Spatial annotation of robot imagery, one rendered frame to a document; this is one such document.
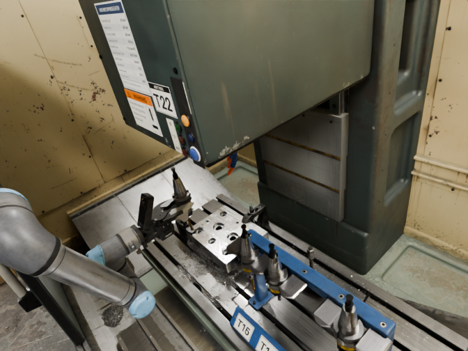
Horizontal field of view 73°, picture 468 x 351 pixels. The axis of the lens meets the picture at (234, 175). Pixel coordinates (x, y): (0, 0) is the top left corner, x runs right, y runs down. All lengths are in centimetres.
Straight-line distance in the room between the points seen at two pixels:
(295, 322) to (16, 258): 84
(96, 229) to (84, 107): 70
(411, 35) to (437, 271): 107
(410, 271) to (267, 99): 126
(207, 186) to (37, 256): 150
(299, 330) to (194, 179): 132
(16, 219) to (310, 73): 76
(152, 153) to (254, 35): 156
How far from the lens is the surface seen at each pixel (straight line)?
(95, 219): 210
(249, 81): 72
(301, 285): 88
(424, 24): 143
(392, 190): 162
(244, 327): 116
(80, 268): 87
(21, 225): 81
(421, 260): 186
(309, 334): 118
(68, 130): 196
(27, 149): 195
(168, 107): 73
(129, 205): 211
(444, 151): 158
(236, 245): 100
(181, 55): 62
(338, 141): 126
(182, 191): 107
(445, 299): 174
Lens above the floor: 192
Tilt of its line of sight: 32 degrees down
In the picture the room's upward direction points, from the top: 12 degrees counter-clockwise
